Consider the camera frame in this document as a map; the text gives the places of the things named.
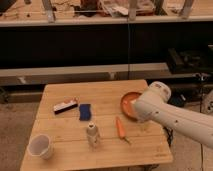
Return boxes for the orange round plate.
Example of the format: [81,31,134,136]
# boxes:
[120,92,141,120]

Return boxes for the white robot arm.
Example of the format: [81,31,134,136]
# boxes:
[133,81,213,149]

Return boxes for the orange carrot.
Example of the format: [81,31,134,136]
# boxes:
[115,117,130,144]

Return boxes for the blue sponge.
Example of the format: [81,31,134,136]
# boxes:
[79,104,91,121]

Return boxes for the wooden table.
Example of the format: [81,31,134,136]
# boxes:
[19,79,174,171]

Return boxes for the white plastic cup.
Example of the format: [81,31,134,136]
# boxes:
[27,134,53,160]

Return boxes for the black hanging cable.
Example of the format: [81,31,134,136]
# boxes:
[127,18,132,81]

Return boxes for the black box on floor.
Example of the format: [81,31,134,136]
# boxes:
[166,48,213,74]

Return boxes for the long metal shelf bench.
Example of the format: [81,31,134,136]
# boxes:
[0,62,170,87]

